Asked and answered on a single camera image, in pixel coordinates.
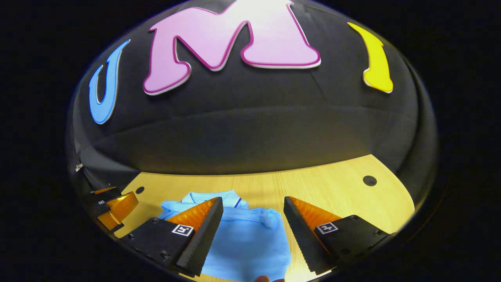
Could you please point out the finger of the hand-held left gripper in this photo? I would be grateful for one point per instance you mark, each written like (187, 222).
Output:
(105, 190)
(119, 207)

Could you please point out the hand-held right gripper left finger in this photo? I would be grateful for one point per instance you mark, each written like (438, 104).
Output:
(203, 235)

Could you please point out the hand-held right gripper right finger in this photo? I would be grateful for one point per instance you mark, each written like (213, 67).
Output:
(301, 239)

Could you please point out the light blue T-shirt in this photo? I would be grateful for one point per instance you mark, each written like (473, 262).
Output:
(250, 243)

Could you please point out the silver clip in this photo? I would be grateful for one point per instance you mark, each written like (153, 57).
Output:
(79, 167)

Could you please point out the black backdrop cloth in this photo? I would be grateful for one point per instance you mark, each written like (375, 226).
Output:
(254, 125)

